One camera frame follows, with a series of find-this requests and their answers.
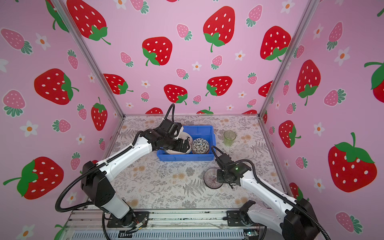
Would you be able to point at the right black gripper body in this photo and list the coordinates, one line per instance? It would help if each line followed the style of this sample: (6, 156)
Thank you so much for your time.
(221, 176)

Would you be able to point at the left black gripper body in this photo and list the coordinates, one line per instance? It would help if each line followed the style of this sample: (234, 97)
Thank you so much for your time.
(172, 143)

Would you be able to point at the cream floral plate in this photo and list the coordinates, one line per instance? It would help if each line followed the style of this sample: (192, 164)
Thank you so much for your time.
(185, 140)

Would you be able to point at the dark leaf patterned bowl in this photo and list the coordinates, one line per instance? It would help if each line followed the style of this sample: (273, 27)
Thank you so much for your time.
(210, 179)

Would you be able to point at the pink floral bowl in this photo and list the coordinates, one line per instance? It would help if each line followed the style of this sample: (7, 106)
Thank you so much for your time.
(200, 146)

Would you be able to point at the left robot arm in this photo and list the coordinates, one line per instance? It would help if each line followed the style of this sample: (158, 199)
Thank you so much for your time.
(96, 178)

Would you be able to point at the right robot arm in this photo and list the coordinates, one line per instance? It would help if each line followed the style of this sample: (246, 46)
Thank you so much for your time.
(293, 219)

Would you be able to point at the blue plastic bin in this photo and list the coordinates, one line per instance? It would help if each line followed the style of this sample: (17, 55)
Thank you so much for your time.
(191, 132)

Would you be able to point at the green glass cup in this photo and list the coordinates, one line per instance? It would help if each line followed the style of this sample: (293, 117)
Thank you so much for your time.
(229, 138)

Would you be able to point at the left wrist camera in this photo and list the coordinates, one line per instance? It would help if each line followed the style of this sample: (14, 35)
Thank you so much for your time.
(169, 128)

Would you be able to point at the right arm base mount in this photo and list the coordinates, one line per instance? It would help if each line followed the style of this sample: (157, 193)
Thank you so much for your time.
(243, 219)

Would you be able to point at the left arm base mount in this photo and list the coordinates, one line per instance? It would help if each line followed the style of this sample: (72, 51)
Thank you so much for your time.
(131, 220)

